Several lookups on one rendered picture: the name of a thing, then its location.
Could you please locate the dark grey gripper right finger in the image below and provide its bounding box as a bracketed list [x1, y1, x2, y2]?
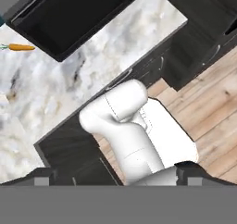
[174, 161, 237, 187]

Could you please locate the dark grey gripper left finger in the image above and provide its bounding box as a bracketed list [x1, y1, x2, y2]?
[0, 167, 58, 187]

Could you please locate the dark cabinet run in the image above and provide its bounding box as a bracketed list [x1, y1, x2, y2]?
[33, 0, 237, 187]

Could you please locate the orange carrot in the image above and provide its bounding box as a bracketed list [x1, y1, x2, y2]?
[0, 43, 36, 53]

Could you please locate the black sink basin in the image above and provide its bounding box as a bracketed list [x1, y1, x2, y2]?
[4, 0, 146, 63]

